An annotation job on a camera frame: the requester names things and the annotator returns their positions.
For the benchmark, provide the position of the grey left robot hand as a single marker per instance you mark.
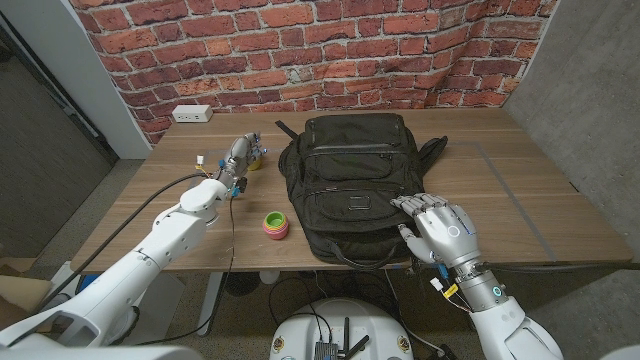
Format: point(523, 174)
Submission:
point(240, 155)

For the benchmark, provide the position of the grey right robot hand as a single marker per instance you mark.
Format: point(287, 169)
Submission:
point(447, 230)

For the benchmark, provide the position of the black backpack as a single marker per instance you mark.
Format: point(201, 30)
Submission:
point(345, 170)

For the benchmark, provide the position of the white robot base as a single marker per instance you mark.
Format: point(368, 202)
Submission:
point(300, 330)

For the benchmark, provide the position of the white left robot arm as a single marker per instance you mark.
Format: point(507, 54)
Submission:
point(150, 250)

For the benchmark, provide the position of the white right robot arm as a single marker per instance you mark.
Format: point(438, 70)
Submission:
point(505, 330)

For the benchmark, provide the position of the yellow blue stacked cups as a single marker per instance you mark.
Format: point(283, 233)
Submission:
point(255, 165)

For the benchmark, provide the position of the white power strip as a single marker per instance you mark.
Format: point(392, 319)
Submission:
point(192, 113)

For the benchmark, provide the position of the grey table leg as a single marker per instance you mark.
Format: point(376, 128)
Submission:
point(462, 295)

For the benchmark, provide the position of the green pink stacked cups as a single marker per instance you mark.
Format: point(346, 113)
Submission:
point(275, 225)

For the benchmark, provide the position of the red brick print backdrop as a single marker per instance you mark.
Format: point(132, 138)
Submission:
point(300, 50)

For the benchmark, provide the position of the black slanted antenna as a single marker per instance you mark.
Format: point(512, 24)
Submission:
point(361, 344)

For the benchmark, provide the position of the black upright antenna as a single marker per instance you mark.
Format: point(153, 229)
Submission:
point(346, 335)

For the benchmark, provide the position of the white table leg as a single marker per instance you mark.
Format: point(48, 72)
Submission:
point(210, 300)

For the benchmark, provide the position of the grey mini computer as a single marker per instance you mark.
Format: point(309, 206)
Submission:
point(325, 351)

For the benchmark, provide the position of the blue foot pedals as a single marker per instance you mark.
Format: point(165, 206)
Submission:
point(87, 284)

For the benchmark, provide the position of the white robot chest shell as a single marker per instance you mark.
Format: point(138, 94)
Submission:
point(100, 354)

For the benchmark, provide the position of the tan cardboard box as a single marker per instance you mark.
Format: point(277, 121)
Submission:
point(20, 290)

